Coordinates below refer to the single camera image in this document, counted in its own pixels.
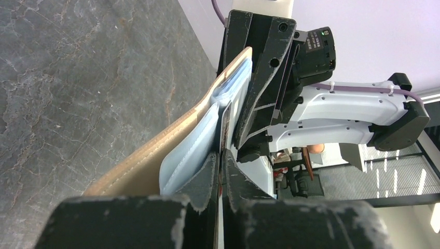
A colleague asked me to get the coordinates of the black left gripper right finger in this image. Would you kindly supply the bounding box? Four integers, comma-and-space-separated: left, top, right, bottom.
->
222, 149, 392, 248

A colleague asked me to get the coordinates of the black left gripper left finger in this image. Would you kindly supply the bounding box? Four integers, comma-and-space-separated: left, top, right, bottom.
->
35, 152, 219, 248

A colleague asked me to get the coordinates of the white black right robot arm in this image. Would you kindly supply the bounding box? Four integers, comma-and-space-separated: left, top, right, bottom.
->
219, 9, 430, 248

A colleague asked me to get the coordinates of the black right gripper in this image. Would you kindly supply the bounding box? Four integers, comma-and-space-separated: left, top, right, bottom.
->
218, 10, 336, 149

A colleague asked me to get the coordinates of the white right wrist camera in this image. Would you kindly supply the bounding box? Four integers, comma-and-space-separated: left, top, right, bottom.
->
232, 0, 294, 18

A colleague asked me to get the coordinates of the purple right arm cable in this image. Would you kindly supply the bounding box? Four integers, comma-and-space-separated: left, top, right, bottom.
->
210, 0, 425, 107

